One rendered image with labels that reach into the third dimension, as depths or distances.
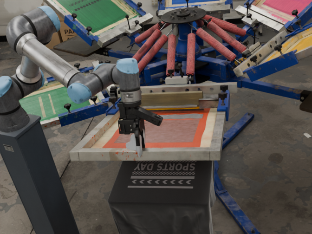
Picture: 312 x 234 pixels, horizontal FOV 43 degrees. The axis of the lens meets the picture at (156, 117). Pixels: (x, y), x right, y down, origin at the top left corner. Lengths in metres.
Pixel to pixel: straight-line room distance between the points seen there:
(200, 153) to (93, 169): 2.20
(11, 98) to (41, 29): 0.44
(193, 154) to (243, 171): 1.87
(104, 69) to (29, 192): 0.98
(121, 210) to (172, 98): 0.62
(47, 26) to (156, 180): 0.82
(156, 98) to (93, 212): 1.39
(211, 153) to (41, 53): 0.72
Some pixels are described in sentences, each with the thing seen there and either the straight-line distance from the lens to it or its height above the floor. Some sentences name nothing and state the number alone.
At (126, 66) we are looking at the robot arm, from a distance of 1.41.
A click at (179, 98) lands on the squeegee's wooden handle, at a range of 2.04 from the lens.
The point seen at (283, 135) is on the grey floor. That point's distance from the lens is 3.72.
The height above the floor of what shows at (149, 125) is 1.13.
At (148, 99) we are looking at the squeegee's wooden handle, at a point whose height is 1.15.
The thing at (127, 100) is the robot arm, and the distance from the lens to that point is 1.44.
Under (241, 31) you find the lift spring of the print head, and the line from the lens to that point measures 2.88.
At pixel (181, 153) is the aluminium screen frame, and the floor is 1.26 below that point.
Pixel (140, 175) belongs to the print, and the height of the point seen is 0.95.
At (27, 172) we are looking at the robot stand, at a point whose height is 0.97.
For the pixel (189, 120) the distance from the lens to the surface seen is 1.92.
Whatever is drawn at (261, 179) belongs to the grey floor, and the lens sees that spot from 3.25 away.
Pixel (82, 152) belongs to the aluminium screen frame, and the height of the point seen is 1.27.
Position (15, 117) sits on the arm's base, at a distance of 2.00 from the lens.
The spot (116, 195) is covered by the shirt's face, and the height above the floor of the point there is 0.95.
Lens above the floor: 2.17
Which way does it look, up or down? 32 degrees down
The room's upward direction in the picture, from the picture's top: 10 degrees counter-clockwise
